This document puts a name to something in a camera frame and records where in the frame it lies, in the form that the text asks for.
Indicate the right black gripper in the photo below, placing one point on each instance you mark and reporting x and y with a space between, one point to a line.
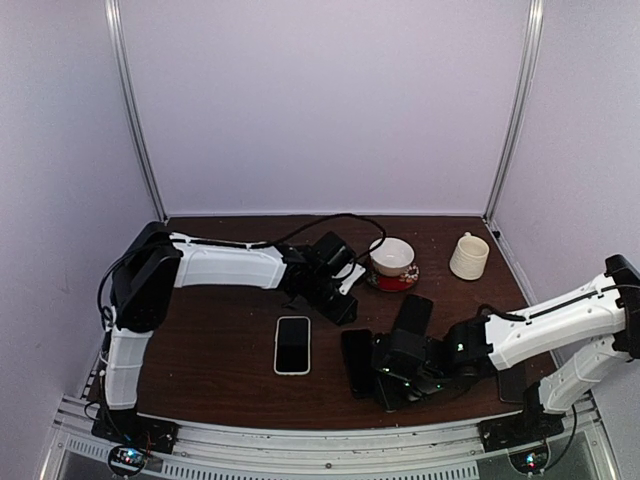
390 398

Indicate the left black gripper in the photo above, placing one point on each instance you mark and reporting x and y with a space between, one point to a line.
339 315

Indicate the white-edged black phone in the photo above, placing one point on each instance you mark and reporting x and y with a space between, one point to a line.
292 345

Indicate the clear white phone case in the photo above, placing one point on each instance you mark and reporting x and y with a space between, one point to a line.
292 345

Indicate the black phone edge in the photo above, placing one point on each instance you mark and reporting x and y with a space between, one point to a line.
512 384

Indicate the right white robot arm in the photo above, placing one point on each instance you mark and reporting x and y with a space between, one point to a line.
604 312

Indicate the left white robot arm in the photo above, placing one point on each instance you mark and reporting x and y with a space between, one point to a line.
159 262

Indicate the red floral saucer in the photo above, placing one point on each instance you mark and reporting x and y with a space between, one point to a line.
404 282

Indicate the white ceramic bowl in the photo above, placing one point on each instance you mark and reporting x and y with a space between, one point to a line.
391 256

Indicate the cream ceramic mug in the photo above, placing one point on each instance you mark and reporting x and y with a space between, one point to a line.
469 258

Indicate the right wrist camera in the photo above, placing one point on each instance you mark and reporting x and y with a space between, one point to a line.
398 353

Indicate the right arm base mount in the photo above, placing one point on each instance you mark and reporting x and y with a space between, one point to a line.
525 439

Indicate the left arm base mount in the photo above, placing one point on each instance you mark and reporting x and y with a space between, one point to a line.
137 440

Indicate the left aluminium frame post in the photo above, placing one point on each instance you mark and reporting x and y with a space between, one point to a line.
116 31

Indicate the aluminium frame post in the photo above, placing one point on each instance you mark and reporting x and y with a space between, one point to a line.
116 31
525 78

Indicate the right aluminium frame post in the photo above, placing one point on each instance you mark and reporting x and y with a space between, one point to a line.
525 78

